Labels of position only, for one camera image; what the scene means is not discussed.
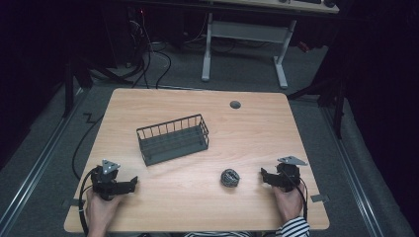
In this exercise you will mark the metal floor rail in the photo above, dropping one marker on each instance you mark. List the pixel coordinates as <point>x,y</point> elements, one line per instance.
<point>352,177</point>
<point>33,174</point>

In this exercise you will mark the person's left hand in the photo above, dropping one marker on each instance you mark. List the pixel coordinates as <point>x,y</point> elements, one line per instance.
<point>100,210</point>

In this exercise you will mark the person's striped shirt torso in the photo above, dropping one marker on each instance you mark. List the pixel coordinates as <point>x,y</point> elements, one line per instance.
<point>217,234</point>

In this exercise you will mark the small red object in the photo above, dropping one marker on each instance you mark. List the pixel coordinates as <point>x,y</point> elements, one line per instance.
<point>303,46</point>

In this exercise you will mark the black metal stand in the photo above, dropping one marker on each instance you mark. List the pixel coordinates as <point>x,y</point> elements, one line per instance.
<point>336,98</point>
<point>70,82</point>

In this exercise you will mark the black computer mouse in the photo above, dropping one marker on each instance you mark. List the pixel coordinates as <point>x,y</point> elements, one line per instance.
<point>329,3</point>

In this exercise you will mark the grey tape piece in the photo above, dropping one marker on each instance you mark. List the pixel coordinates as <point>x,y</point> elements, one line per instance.
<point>319,198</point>

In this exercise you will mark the person's right hand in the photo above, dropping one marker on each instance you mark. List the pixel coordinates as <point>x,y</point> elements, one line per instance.
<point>289,202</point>

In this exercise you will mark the steel wool scouring ball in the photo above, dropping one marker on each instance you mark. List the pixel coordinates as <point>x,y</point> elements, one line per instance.
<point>230,178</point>

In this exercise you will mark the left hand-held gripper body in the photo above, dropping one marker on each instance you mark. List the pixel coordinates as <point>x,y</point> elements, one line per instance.
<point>104,184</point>

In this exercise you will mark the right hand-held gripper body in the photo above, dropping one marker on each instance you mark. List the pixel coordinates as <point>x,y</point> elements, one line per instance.
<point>289,174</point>

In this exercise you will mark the white-framed wooden desk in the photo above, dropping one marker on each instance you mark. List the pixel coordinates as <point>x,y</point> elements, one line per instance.
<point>250,31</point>

